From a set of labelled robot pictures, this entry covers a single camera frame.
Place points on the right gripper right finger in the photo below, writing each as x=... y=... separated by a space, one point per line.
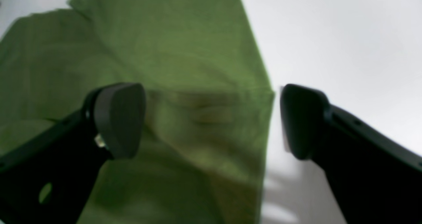
x=373 y=179

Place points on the green t-shirt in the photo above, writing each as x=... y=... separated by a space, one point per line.
x=209 y=102

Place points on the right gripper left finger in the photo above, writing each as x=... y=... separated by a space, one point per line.
x=49 y=179

